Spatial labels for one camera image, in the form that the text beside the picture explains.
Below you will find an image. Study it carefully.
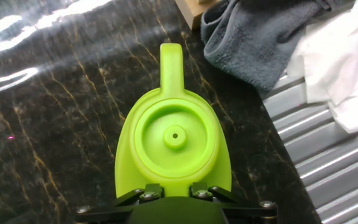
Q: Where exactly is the white tissue paper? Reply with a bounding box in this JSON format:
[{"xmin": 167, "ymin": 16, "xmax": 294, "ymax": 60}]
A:
[{"xmin": 286, "ymin": 0, "xmax": 358, "ymax": 134}]

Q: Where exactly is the dark marble-pattern board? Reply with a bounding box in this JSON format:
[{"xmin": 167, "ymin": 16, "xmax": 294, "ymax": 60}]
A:
[{"xmin": 0, "ymin": 0, "xmax": 323, "ymax": 224}]

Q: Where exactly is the wooden block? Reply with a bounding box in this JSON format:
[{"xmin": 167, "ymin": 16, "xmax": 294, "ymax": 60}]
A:
[{"xmin": 174, "ymin": 0, "xmax": 224, "ymax": 30}]

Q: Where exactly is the lime green watering can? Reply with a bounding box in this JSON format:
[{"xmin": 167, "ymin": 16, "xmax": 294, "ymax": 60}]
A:
[{"xmin": 114, "ymin": 42, "xmax": 232, "ymax": 198}]

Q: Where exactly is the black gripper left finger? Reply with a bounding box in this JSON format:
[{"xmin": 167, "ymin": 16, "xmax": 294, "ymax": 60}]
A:
[{"xmin": 74, "ymin": 183, "xmax": 165, "ymax": 224}]

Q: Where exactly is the grey towel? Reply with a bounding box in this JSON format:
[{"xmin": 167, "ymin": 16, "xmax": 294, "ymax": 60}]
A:
[{"xmin": 200, "ymin": 0, "xmax": 356, "ymax": 93}]

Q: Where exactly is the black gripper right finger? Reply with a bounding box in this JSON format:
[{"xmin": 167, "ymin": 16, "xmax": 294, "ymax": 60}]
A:
[{"xmin": 190, "ymin": 182, "xmax": 278, "ymax": 224}]

